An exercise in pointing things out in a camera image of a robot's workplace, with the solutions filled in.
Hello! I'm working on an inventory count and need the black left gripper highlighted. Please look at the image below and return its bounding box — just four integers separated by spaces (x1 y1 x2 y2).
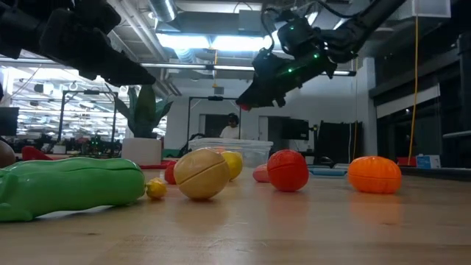
36 0 157 88

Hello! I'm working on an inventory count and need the clear tupperware lid blue rim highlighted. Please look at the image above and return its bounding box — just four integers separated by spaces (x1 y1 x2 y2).
308 163 350 177

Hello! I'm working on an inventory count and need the brown toy kiwi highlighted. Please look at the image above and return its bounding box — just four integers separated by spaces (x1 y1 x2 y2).
0 141 16 169

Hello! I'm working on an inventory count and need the black screen cabinet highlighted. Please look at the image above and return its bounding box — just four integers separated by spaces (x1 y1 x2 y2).
267 116 311 142

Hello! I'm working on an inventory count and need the person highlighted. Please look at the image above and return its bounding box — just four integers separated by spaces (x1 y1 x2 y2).
219 113 243 140

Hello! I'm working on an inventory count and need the clear plastic tupperware container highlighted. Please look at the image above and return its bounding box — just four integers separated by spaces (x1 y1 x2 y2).
188 138 275 169

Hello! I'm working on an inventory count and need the black metal stand frame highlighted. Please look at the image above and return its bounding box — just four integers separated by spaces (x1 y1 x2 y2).
57 89 119 144
186 96 243 140

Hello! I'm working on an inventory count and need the red triangular object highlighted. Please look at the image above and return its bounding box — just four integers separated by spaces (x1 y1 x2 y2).
21 146 53 162

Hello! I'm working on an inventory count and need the black computer monitor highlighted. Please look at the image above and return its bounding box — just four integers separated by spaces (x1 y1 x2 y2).
0 106 19 137

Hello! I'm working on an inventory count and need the small pink toy fruit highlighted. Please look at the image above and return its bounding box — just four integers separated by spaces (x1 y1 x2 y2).
252 163 271 183

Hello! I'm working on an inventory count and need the orange toy pumpkin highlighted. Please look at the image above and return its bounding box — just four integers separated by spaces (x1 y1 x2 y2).
347 155 403 194

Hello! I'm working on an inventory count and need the black upright panel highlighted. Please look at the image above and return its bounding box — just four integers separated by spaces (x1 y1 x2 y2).
316 120 364 163

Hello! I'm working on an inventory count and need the small red toy cherry tomato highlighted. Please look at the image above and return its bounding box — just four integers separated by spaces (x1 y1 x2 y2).
164 161 178 185

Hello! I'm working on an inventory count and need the yellow hanging cable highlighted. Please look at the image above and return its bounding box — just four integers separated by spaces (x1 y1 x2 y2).
407 16 419 165

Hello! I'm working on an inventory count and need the tan toy potato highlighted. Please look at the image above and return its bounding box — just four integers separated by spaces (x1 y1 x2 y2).
173 147 231 200

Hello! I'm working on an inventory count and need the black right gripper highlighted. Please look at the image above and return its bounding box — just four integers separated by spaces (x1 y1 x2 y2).
235 16 338 111

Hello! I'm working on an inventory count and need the small yellow toy pepper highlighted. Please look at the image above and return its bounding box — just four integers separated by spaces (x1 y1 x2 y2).
146 177 167 200

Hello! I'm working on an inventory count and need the silver ventilation duct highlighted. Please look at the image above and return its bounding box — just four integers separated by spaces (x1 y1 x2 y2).
146 0 177 23

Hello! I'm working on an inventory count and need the green toy cucumber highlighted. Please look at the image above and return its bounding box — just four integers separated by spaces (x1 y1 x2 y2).
0 157 146 222

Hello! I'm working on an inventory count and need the blue and white box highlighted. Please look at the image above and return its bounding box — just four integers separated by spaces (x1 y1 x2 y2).
417 154 442 170

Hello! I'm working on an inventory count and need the yellow toy lemon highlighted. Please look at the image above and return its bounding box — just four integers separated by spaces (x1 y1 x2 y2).
220 150 244 181

